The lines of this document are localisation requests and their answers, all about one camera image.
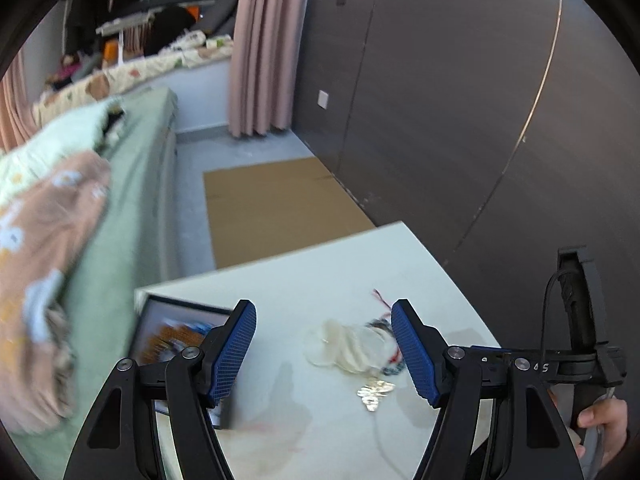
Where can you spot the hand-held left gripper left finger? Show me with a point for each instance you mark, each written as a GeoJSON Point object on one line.
{"type": "Point", "coordinates": [232, 355]}

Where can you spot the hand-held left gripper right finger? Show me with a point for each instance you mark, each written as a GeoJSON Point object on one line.
{"type": "Point", "coordinates": [417, 355]}

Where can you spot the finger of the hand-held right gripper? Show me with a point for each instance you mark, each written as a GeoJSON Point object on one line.
{"type": "Point", "coordinates": [492, 349]}

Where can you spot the black jewelry box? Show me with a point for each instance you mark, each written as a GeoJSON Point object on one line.
{"type": "Point", "coordinates": [165, 320]}

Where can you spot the person's right hand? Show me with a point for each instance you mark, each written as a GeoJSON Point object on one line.
{"type": "Point", "coordinates": [612, 420]}

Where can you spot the translucent plastic bag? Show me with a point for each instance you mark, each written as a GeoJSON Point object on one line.
{"type": "Point", "coordinates": [345, 345]}

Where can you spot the cardboard sheet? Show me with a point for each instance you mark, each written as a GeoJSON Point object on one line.
{"type": "Point", "coordinates": [280, 210]}

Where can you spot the green bed sheet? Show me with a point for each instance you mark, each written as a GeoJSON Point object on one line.
{"type": "Point", "coordinates": [130, 200]}

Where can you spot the floral pink green quilt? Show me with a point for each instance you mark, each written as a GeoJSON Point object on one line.
{"type": "Point", "coordinates": [45, 220]}

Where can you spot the dark wardrobe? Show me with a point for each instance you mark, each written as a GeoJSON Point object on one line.
{"type": "Point", "coordinates": [450, 110]}

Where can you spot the patterned window seat cushion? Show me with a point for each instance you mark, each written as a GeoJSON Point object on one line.
{"type": "Point", "coordinates": [150, 62]}

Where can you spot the pink curtain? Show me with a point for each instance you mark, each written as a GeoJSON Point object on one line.
{"type": "Point", "coordinates": [12, 105]}
{"type": "Point", "coordinates": [265, 50]}

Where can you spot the orange box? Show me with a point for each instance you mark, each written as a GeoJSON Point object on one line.
{"type": "Point", "coordinates": [111, 54]}

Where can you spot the grey pillow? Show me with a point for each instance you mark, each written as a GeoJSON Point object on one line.
{"type": "Point", "coordinates": [220, 10]}

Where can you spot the white drying rack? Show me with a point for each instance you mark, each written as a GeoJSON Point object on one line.
{"type": "Point", "coordinates": [122, 22]}

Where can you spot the dark hanging clothes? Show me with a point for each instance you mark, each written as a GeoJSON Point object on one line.
{"type": "Point", "coordinates": [90, 0]}

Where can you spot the grey bed frame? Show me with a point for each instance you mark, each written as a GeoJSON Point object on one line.
{"type": "Point", "coordinates": [167, 210]}

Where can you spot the white wall socket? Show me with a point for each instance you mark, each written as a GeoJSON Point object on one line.
{"type": "Point", "coordinates": [323, 99]}

